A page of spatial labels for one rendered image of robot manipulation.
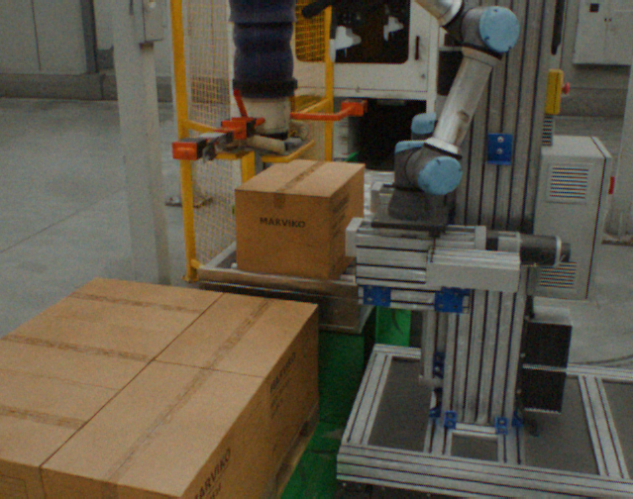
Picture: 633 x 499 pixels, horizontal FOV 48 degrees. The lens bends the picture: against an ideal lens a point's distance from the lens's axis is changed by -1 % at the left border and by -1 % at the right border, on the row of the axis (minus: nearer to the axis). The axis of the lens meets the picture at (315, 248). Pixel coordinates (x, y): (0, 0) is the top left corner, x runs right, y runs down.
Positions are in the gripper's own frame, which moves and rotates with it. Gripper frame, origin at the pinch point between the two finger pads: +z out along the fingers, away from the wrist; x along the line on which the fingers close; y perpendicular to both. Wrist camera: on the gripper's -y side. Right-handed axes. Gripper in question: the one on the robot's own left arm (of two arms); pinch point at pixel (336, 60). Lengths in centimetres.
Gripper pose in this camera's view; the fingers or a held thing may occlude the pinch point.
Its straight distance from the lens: 193.6
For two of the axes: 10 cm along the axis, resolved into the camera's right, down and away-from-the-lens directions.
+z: 0.0, 9.4, 3.3
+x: 2.3, -3.2, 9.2
